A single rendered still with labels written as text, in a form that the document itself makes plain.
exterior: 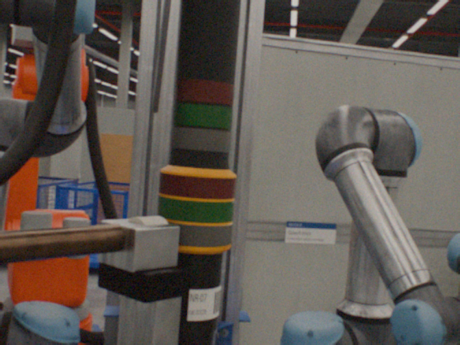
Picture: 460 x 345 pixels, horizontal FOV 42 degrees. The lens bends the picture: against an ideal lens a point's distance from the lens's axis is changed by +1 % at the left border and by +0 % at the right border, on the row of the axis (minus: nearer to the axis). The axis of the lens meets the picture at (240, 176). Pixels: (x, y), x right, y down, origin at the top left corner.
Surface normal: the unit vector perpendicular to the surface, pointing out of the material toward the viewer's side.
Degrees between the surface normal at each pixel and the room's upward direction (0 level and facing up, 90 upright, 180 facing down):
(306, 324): 7
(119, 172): 90
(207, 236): 90
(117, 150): 90
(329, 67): 91
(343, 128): 47
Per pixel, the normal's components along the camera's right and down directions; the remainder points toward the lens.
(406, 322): -0.83, -0.04
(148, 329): -0.65, -0.01
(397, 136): 0.55, 0.00
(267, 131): 0.25, 0.07
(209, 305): 0.71, 0.09
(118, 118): -0.07, 0.04
